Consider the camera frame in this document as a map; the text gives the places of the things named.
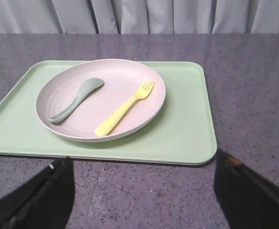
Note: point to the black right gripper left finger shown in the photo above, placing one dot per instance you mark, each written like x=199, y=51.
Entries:
x=43, y=202

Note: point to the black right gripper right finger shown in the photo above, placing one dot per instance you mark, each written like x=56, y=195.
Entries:
x=247, y=200

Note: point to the round beige plastic plate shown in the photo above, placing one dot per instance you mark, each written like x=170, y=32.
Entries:
x=121, y=79

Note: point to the yellow plastic fork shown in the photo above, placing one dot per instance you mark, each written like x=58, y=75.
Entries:
x=109, y=124

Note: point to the light green rectangular tray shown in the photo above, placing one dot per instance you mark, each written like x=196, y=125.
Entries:
x=182, y=132

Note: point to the teal green plastic spoon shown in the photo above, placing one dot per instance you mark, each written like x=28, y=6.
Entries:
x=85, y=89

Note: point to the grey pleated curtain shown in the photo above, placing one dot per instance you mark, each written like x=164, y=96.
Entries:
x=139, y=16

